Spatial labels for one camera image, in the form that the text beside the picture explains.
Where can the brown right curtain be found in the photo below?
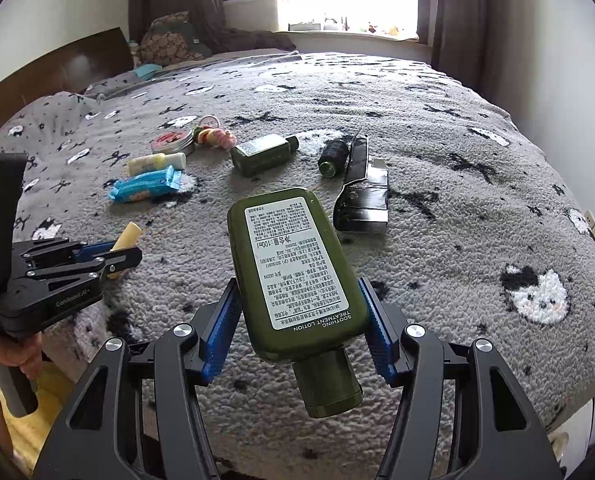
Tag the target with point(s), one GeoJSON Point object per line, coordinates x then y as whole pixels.
{"type": "Point", "coordinates": [457, 33]}

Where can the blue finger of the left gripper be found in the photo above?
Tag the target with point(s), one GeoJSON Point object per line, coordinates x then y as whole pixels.
{"type": "Point", "coordinates": [117, 261]}
{"type": "Point", "coordinates": [90, 252]}

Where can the brown patterned pillow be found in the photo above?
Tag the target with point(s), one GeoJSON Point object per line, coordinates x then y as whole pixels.
{"type": "Point", "coordinates": [172, 39]}

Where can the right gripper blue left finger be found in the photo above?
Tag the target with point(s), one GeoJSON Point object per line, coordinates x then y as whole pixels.
{"type": "Point", "coordinates": [134, 413]}

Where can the round metal tin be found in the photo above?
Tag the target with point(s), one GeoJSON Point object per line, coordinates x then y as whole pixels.
{"type": "Point", "coordinates": [173, 142]}

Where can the yellow white tube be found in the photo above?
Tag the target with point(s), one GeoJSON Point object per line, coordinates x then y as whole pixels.
{"type": "Point", "coordinates": [154, 162]}

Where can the teal cloth by pillow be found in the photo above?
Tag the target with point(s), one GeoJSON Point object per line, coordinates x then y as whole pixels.
{"type": "Point", "coordinates": [147, 71]}

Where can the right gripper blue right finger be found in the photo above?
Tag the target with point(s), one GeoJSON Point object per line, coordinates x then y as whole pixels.
{"type": "Point", "coordinates": [496, 432]}

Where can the yellow lip balm stick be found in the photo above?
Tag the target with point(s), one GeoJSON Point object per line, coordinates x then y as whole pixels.
{"type": "Point", "coordinates": [128, 238]}

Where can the grey cat pattern bedspread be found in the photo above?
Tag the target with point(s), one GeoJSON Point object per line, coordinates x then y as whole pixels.
{"type": "Point", "coordinates": [484, 240]}

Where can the white storage box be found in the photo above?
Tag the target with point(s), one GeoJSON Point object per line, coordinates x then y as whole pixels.
{"type": "Point", "coordinates": [252, 15]}

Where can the dark wooden headboard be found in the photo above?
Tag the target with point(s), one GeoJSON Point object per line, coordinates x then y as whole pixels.
{"type": "Point", "coordinates": [69, 68]}

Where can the black cosmetic box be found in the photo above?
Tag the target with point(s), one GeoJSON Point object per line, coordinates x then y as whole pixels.
{"type": "Point", "coordinates": [363, 203]}

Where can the dark green round jar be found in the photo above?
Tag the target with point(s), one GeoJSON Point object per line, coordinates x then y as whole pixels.
{"type": "Point", "coordinates": [333, 158]}

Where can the person's left hand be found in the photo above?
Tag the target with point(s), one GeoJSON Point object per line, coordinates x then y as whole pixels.
{"type": "Point", "coordinates": [19, 353]}

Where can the small green lotion bottle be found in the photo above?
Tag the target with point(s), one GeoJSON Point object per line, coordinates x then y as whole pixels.
{"type": "Point", "coordinates": [264, 153]}

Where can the blue wet wipes pack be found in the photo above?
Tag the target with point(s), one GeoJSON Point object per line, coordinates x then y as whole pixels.
{"type": "Point", "coordinates": [151, 184]}

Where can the colourful plush toy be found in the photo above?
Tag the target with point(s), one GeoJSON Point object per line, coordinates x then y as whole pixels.
{"type": "Point", "coordinates": [215, 137]}

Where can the large green lotion bottle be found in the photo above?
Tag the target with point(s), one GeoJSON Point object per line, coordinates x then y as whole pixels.
{"type": "Point", "coordinates": [302, 302]}

